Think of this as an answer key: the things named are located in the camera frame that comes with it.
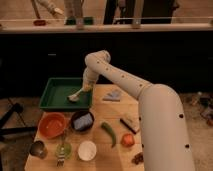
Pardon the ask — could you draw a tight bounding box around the wooden block eraser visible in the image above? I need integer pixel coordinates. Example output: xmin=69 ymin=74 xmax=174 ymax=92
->
xmin=120 ymin=114 xmax=140 ymax=134

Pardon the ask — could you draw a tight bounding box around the black tripod stand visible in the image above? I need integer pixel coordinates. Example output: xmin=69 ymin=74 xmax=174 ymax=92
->
xmin=0 ymin=89 xmax=38 ymax=142

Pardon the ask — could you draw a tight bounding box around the red background bowl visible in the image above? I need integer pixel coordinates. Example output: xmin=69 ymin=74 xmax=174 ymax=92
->
xmin=33 ymin=20 xmax=46 ymax=26

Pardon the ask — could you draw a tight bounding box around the grey folded cloth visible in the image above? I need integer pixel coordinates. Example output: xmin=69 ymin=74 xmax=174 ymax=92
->
xmin=102 ymin=89 xmax=121 ymax=102

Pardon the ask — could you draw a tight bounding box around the metal cup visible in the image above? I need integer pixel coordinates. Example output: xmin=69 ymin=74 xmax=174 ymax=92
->
xmin=29 ymin=141 xmax=47 ymax=159

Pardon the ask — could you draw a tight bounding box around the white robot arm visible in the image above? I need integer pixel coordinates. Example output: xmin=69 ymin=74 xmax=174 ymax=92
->
xmin=83 ymin=50 xmax=195 ymax=171

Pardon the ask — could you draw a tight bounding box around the orange bowl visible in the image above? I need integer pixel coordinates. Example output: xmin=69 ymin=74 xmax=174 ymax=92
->
xmin=38 ymin=112 xmax=67 ymax=139

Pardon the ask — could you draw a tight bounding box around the white handled dish brush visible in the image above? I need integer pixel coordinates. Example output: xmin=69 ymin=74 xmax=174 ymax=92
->
xmin=67 ymin=88 xmax=84 ymax=102

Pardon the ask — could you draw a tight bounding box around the green chili pepper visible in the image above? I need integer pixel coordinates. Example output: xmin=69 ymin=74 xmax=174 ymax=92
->
xmin=101 ymin=122 xmax=117 ymax=147

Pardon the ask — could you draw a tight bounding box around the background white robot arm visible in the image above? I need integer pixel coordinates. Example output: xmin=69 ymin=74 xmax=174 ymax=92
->
xmin=36 ymin=0 xmax=63 ymax=17

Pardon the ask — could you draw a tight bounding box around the dark brown bowl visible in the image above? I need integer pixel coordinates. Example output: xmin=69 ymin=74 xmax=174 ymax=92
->
xmin=70 ymin=111 xmax=94 ymax=132

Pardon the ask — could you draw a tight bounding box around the red tomato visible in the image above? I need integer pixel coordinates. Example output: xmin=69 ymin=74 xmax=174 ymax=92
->
xmin=121 ymin=133 xmax=135 ymax=147

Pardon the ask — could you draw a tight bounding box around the dark grape bunch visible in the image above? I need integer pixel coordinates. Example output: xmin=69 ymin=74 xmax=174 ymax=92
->
xmin=131 ymin=152 xmax=144 ymax=165

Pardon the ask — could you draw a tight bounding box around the green small plate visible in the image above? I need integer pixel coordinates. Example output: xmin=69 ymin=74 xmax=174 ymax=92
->
xmin=55 ymin=142 xmax=72 ymax=159

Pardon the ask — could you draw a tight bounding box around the metal fork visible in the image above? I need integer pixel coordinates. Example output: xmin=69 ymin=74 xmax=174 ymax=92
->
xmin=57 ymin=132 xmax=66 ymax=167

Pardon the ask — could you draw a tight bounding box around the blue sponge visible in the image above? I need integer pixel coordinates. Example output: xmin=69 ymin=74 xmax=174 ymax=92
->
xmin=73 ymin=114 xmax=93 ymax=131

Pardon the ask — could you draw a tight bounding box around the white small bowl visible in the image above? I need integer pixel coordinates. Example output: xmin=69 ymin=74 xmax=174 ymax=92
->
xmin=78 ymin=141 xmax=97 ymax=161

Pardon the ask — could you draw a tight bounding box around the green plastic tray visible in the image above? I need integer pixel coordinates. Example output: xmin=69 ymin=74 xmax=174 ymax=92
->
xmin=39 ymin=77 xmax=92 ymax=112

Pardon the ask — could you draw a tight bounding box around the green background object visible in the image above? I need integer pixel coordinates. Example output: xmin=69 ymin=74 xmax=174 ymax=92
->
xmin=65 ymin=17 xmax=94 ymax=25

